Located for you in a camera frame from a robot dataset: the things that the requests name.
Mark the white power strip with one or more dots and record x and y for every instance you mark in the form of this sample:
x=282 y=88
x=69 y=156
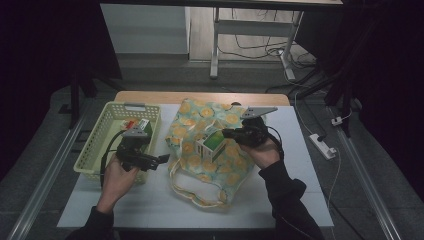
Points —
x=321 y=146

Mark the light green white medicine box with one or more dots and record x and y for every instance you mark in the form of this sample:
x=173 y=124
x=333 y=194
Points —
x=213 y=145

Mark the orange floral cloth bag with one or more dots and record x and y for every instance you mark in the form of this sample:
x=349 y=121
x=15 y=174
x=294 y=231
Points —
x=200 y=116

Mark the small white adapter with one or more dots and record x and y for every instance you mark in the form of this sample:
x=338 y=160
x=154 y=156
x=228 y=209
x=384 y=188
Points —
x=336 y=121

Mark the pale yellow plastic basket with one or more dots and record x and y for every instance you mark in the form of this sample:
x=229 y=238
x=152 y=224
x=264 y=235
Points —
x=90 y=146

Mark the aluminium floor rail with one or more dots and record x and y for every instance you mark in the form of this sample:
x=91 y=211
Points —
x=363 y=176
x=46 y=180

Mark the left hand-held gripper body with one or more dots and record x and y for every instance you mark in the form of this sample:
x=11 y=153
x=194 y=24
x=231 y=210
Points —
x=133 y=156

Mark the black metal stand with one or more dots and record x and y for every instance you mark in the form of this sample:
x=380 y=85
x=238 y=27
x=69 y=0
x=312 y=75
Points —
x=346 y=100
x=74 y=100

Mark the person's left hand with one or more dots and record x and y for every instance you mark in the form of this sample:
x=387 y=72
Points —
x=115 y=183

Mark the white desk frame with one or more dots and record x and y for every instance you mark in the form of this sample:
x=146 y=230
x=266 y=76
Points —
x=253 y=27

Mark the white table mat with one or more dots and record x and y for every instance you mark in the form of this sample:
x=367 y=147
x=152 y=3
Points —
x=200 y=218

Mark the dark curtain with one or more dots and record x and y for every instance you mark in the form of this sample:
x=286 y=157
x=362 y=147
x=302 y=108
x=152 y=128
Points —
x=40 y=50
x=390 y=66

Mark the grey white cabinet panel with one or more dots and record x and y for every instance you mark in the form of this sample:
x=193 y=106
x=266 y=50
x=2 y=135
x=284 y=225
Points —
x=146 y=30

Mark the person's right hand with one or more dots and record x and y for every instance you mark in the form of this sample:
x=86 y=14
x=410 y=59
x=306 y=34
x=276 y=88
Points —
x=265 y=155

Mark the red orange medicine box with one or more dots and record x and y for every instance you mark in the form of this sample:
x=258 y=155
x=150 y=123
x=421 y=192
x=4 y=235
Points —
x=128 y=124

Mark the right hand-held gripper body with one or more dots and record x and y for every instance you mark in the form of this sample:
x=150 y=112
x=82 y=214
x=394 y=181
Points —
x=253 y=135

